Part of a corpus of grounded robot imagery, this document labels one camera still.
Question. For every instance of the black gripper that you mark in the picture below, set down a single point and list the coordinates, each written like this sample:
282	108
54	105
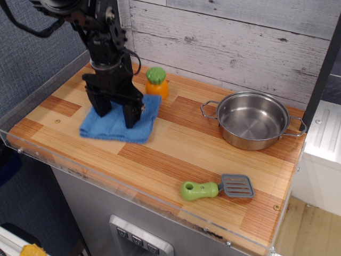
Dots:
113	82

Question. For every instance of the blue cloth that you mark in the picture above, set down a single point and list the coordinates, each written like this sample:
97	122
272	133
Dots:
112	125

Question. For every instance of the orange toy carrot green top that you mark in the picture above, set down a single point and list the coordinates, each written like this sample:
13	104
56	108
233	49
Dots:
156	82

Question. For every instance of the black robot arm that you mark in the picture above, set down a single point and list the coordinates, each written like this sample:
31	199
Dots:
98	25

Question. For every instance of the clear acrylic table guard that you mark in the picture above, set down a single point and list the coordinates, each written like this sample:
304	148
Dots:
141	183

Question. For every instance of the silver dispenser button panel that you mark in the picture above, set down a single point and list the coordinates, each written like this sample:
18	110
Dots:
140	237

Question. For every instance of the stainless steel pot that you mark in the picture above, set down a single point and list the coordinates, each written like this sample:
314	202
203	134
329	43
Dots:
253	120

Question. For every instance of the yellow object bottom left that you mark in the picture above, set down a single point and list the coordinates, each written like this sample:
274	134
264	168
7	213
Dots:
32	250

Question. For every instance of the white ribbed box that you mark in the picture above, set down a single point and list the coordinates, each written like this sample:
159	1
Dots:
317	181

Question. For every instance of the toy spatula green handle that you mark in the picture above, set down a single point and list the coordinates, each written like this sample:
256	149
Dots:
233	185

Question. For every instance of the dark right upright post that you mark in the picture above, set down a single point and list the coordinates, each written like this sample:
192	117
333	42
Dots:
323	76

